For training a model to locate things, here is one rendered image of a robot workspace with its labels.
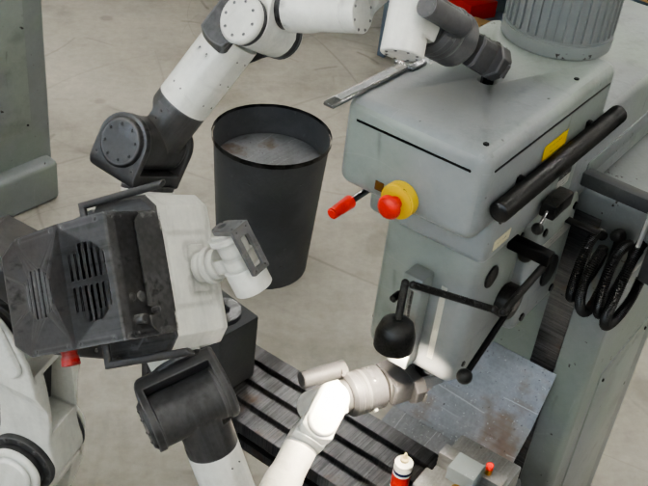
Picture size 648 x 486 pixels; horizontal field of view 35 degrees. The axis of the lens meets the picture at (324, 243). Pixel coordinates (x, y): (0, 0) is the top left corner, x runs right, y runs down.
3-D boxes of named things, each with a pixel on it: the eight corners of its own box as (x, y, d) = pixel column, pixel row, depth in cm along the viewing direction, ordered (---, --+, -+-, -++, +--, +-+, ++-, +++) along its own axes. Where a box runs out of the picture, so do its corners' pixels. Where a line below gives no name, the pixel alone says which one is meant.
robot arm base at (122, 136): (81, 185, 167) (139, 195, 163) (89, 107, 166) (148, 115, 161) (135, 185, 181) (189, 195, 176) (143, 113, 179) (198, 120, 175)
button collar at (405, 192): (409, 226, 160) (415, 194, 156) (377, 210, 162) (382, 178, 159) (416, 221, 161) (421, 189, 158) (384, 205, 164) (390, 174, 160)
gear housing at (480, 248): (484, 269, 169) (496, 220, 163) (364, 210, 180) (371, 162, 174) (571, 192, 192) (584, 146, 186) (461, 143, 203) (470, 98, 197)
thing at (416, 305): (405, 369, 190) (422, 282, 178) (387, 360, 192) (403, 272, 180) (417, 359, 193) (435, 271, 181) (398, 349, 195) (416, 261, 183)
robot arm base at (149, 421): (157, 459, 172) (157, 449, 161) (126, 391, 174) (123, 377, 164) (238, 419, 176) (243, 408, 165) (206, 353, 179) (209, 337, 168)
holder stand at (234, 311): (216, 398, 239) (219, 334, 227) (156, 349, 250) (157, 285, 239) (254, 375, 246) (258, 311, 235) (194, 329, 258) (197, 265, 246)
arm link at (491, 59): (439, 66, 169) (396, 43, 160) (470, 13, 166) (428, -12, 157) (492, 98, 161) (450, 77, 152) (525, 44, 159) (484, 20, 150)
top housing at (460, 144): (470, 248, 157) (491, 157, 147) (334, 180, 168) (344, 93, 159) (598, 140, 189) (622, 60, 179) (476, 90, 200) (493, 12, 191)
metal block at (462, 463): (468, 499, 211) (473, 480, 208) (443, 485, 214) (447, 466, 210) (479, 485, 215) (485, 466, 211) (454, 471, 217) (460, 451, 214)
